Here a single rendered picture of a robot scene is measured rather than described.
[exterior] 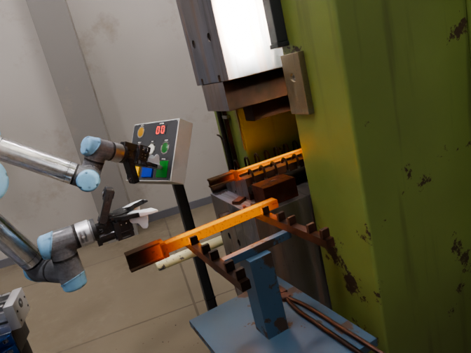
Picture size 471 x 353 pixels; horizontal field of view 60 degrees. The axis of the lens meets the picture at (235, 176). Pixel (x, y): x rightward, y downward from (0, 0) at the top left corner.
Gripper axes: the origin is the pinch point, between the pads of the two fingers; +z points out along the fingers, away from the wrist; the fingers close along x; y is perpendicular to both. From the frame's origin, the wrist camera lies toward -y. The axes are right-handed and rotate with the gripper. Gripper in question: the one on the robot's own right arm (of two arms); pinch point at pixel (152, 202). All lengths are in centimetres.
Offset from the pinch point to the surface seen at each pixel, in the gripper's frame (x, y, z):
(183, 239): 36.7, 1.0, -1.0
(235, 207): 7.6, 8.8, 24.7
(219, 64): 7.7, -37.3, 30.6
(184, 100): -281, -15, 105
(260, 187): 17.2, 1.9, 31.0
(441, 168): 48, 5, 73
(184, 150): -41.8, -6.0, 26.2
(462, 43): 48, -28, 85
